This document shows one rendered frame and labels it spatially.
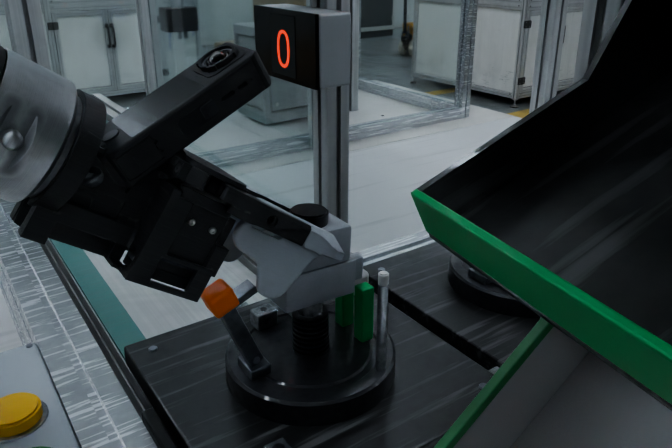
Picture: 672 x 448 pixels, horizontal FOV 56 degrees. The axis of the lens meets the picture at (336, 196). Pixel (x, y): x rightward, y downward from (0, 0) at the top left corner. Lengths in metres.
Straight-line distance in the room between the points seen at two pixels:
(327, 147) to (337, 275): 0.24
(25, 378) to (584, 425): 0.45
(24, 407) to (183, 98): 0.28
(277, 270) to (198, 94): 0.13
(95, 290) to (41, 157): 0.41
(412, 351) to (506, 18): 5.24
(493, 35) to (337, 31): 5.23
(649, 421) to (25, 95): 0.33
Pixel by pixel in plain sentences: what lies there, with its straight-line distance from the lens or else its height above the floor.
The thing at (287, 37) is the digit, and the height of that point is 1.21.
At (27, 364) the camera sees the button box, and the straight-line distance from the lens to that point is 0.63.
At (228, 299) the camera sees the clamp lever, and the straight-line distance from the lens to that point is 0.46.
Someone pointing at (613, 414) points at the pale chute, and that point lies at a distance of 0.34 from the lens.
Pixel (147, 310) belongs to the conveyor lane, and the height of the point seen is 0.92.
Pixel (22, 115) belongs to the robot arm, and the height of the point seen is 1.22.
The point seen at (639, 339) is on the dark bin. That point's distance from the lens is 0.18.
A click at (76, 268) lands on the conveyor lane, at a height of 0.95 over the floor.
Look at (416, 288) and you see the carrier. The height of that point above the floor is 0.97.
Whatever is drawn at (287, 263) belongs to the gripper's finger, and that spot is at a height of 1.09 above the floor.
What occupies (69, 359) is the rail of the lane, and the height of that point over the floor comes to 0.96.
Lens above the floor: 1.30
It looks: 22 degrees down
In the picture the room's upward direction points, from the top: straight up
